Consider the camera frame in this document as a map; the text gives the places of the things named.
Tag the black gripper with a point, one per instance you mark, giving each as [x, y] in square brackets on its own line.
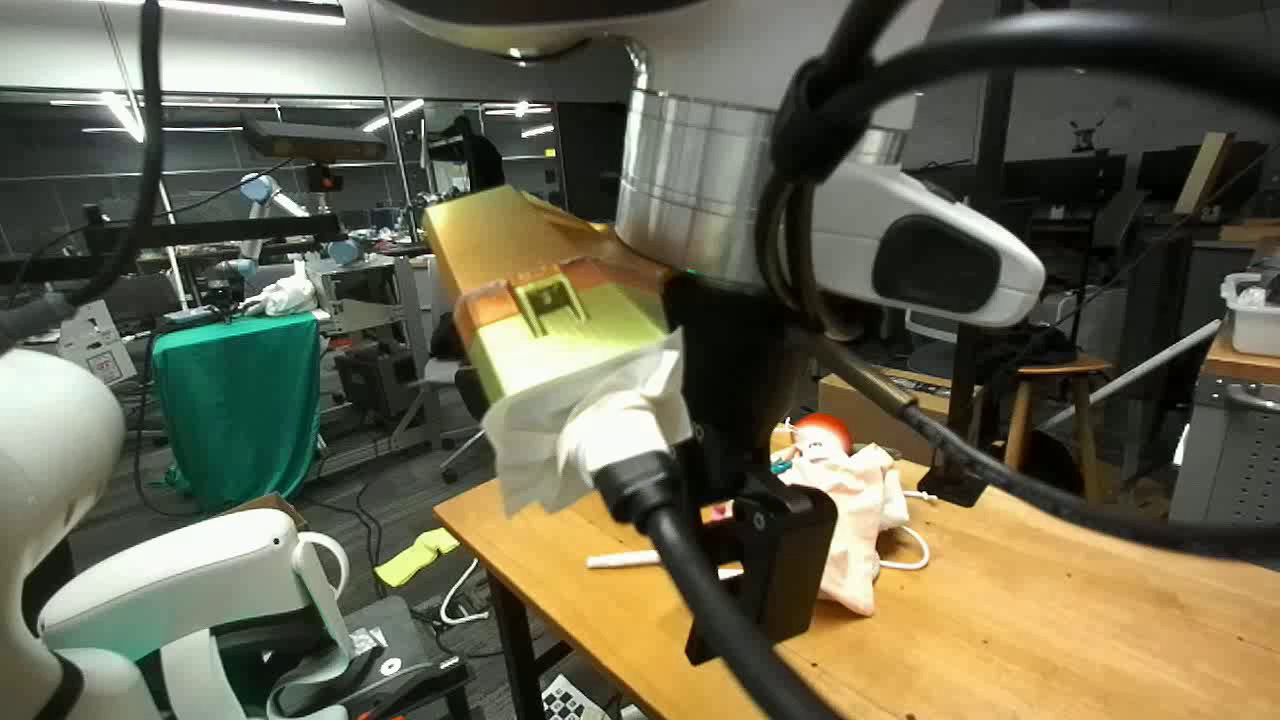
[740, 377]

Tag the white cloth towel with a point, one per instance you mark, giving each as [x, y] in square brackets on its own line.
[866, 491]

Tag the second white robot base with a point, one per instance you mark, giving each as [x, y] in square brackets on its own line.
[232, 616]

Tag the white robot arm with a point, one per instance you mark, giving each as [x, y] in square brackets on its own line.
[752, 174]

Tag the cardboard box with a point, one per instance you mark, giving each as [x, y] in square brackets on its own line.
[875, 425]

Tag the yellow paper on floor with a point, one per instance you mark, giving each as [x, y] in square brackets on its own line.
[426, 551]

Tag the wooden stool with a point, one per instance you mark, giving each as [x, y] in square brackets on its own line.
[1059, 397]

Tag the white plastic bin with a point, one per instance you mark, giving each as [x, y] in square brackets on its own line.
[1252, 313]

